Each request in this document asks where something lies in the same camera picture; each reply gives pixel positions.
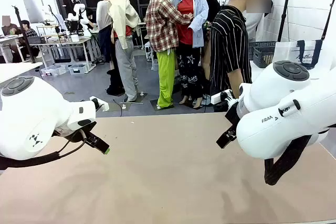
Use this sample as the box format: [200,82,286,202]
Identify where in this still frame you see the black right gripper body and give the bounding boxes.
[224,100,241,130]

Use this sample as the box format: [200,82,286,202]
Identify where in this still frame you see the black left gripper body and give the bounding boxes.
[54,122,97,143]

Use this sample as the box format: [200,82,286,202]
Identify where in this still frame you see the dark grey plastic basket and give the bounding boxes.
[248,40,278,61]
[253,46,276,69]

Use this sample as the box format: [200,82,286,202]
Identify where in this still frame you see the clear shopping bag navy handles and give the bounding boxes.
[272,39,336,70]

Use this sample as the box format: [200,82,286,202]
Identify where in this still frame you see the person's right forearm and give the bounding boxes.
[230,68,245,98]

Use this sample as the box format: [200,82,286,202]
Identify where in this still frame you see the white side table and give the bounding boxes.
[249,60,274,84]

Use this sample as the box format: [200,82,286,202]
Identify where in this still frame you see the bare-armed mannequin floral top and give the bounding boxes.
[202,20,213,80]

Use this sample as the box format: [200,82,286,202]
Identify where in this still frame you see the clear plastic storage box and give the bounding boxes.
[68,63,89,75]
[40,64,68,77]

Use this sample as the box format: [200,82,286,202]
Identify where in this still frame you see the person in black striped shirt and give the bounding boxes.
[209,0,272,113]

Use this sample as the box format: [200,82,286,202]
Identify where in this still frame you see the white round-edged table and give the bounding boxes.
[0,61,44,84]

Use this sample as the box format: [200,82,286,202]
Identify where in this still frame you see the mannequin red shirt blue overshirt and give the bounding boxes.
[172,0,210,109]

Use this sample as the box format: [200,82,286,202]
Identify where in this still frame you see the white computer tower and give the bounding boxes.
[144,41,154,62]

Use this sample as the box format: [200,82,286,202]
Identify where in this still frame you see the seated person dark hair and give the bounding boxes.
[12,19,40,63]

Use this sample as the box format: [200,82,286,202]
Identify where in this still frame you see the black tripod stand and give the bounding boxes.
[277,0,294,42]

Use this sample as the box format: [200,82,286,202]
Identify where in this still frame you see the mannequin plaid shirt lime pants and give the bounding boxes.
[145,0,194,110]

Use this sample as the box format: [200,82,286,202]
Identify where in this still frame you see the white office desk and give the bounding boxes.
[0,35,26,63]

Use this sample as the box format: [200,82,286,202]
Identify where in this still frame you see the mannequin white top navy skirt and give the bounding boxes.
[96,0,125,97]

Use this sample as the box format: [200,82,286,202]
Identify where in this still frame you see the seated person dark shirt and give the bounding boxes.
[1,15,21,36]

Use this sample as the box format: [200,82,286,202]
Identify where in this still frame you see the mannequin cream jacket black hat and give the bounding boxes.
[101,0,142,103]

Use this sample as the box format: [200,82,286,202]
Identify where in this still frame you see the white board panel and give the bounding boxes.
[22,0,46,24]

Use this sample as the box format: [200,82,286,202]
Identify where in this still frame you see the black slanted stand pole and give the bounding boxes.
[320,0,336,41]

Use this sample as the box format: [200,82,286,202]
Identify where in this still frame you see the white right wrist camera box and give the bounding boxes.
[211,89,238,105]

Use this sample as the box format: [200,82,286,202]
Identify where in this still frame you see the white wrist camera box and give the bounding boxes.
[89,95,110,112]
[211,89,238,105]

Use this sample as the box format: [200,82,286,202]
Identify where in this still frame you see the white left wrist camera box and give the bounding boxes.
[89,95,110,112]

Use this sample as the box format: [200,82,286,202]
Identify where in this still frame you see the black sleeved left arm cable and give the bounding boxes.
[0,129,88,170]

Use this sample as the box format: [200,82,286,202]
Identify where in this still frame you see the aluminium frame workbench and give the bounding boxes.
[36,24,97,74]

